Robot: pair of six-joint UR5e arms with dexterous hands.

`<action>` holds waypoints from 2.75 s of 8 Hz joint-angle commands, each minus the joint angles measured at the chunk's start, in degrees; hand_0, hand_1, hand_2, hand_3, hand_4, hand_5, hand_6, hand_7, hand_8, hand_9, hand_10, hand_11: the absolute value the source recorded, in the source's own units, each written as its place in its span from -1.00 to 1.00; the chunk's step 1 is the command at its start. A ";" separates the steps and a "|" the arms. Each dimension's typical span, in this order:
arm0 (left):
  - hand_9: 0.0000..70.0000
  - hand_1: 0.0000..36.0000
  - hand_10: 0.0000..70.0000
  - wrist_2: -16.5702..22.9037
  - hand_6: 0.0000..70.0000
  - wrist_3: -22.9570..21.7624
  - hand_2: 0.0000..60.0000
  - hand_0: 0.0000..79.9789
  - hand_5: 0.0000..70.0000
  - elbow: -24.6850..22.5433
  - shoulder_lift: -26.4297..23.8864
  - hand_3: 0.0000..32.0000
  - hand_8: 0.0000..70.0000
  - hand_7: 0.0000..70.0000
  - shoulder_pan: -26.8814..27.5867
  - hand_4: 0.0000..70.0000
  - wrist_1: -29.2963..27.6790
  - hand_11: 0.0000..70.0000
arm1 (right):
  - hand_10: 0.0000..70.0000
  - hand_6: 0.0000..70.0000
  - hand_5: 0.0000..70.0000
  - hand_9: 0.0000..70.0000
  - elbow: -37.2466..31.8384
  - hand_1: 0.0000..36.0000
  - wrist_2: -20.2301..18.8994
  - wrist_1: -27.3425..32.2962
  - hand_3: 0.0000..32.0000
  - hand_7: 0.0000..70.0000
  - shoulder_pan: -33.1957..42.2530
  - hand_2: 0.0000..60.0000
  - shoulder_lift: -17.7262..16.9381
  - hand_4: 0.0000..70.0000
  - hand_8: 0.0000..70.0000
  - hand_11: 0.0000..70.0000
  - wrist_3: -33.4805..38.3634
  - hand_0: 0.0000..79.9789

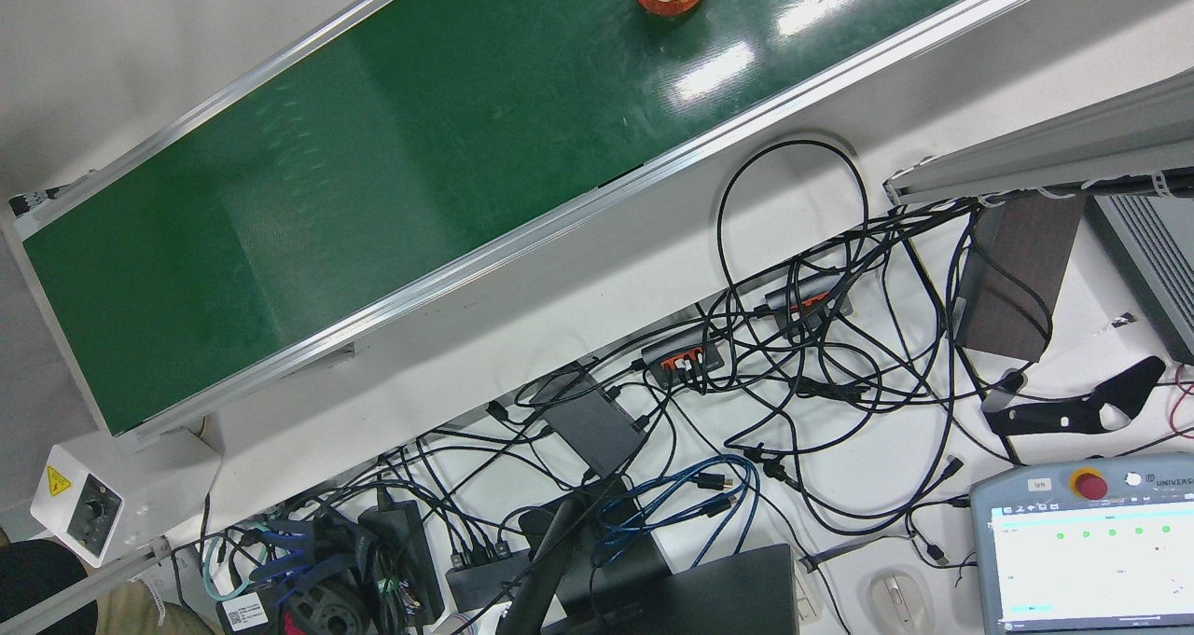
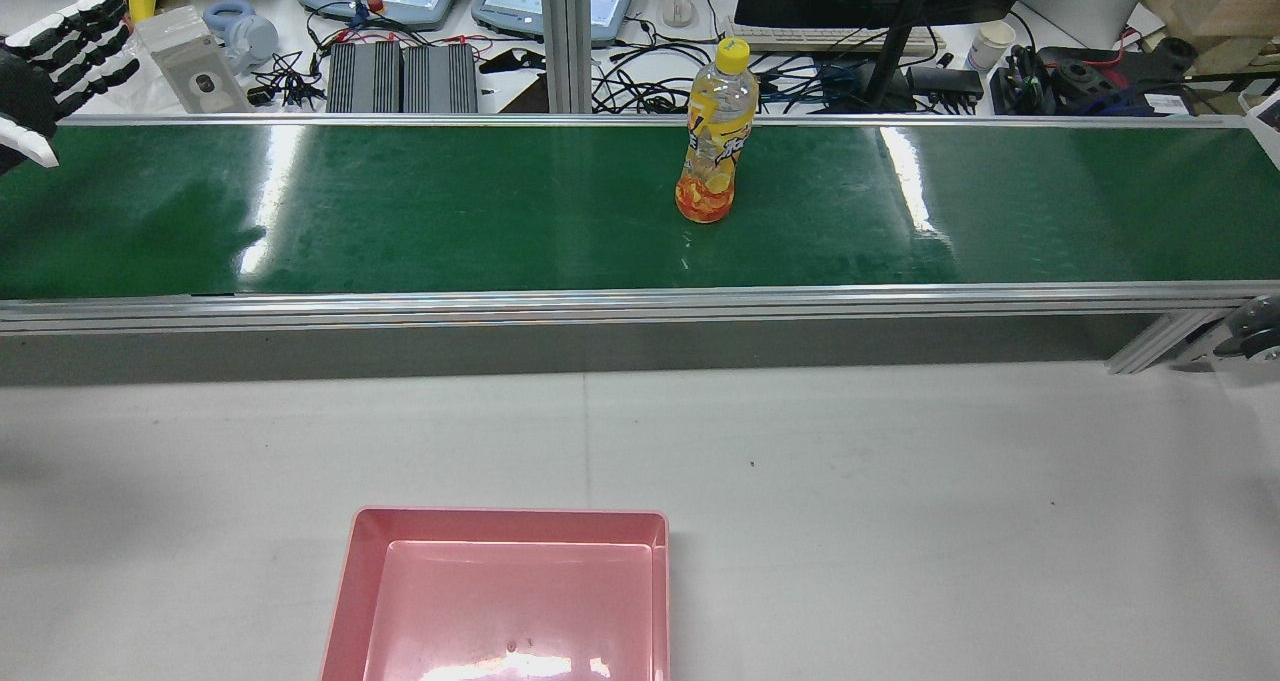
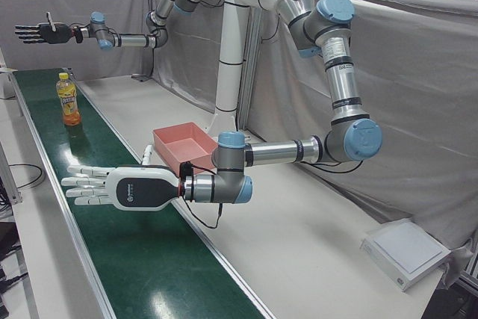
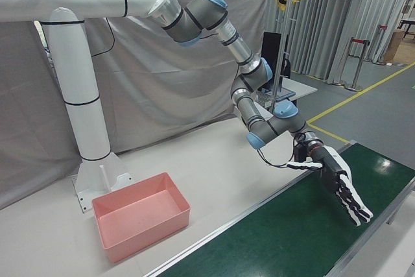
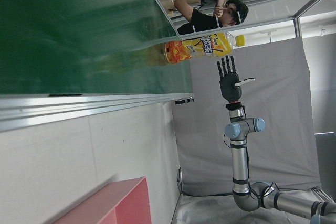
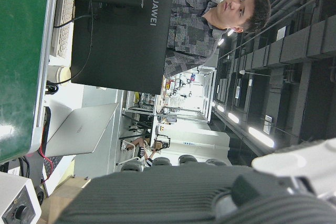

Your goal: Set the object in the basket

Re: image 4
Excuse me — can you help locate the chrome stanchion post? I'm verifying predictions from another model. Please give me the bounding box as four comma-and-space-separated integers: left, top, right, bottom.
372, 23, 389, 65
347, 36, 371, 92

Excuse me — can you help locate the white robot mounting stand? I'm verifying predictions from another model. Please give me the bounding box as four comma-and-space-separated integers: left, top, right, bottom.
0, 0, 183, 215

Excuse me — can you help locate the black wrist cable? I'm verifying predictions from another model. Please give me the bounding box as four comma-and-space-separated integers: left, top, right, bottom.
255, 132, 307, 168

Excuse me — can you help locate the grey pleated curtain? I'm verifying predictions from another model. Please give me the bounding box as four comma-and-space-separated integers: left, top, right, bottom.
268, 0, 415, 84

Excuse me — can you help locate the pink plastic basket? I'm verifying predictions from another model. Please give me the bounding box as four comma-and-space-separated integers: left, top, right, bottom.
91, 172, 191, 255

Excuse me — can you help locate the black desktop monitor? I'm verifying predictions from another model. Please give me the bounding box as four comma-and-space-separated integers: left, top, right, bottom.
261, 31, 292, 91

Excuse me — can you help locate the grey backdrop cloth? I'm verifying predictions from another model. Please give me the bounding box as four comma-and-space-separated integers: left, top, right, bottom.
0, 0, 272, 210

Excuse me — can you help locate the green belt conveyor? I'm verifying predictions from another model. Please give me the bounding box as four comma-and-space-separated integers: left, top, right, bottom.
145, 139, 415, 277

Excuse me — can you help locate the grey office table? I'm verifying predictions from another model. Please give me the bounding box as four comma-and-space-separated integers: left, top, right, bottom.
255, 75, 318, 119

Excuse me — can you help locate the dexterous robot hand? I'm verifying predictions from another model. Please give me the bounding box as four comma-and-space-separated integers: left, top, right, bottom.
287, 145, 374, 227

